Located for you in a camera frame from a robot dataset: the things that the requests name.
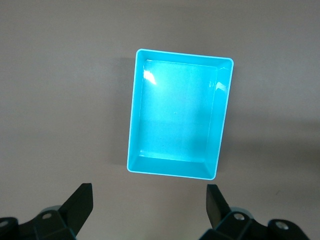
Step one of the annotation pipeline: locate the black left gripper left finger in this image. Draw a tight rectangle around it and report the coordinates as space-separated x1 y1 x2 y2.
0 183 94 240

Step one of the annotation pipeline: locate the blue plastic box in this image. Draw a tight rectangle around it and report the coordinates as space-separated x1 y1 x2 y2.
126 48 236 181

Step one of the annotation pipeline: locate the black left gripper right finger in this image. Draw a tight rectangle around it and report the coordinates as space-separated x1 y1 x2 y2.
199 184 309 240

